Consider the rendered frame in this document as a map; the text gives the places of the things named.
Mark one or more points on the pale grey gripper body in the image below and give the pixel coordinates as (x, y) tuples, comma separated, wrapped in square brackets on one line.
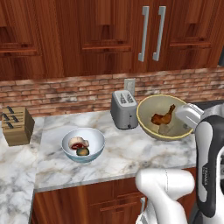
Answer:
[(189, 115)]

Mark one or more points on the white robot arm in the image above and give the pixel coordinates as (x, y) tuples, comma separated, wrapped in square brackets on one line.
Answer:
[(163, 186)]

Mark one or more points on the brown chicken drumstick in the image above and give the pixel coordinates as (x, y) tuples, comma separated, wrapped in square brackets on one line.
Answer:
[(161, 118)]

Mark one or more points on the large yellow bowl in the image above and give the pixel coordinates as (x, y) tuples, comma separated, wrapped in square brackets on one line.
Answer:
[(151, 128)]

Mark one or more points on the wooden base cupboard door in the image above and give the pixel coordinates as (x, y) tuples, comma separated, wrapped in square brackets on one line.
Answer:
[(84, 204), (188, 204)]

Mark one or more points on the white and blue bowl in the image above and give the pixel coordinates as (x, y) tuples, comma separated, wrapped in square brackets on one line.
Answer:
[(94, 140)]

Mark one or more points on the black hob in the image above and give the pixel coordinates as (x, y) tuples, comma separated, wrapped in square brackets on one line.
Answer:
[(208, 104)]

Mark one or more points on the black range hood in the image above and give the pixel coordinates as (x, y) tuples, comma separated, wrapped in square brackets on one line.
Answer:
[(221, 59)]

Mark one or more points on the silver toaster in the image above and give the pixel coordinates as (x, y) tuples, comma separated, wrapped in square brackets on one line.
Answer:
[(124, 115)]

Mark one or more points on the dark green vegetable piece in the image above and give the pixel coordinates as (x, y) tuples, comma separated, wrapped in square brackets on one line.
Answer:
[(82, 151)]

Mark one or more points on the white and red meat piece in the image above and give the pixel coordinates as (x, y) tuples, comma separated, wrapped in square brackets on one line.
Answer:
[(78, 143)]

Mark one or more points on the wooden knife block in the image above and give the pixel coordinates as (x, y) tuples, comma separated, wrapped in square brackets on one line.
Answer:
[(19, 131)]

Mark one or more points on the grey wall socket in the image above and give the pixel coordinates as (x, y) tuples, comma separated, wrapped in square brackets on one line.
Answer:
[(129, 86)]

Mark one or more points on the wooden wall cupboard door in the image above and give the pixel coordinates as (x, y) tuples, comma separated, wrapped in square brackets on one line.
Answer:
[(20, 35), (99, 35), (192, 32)]

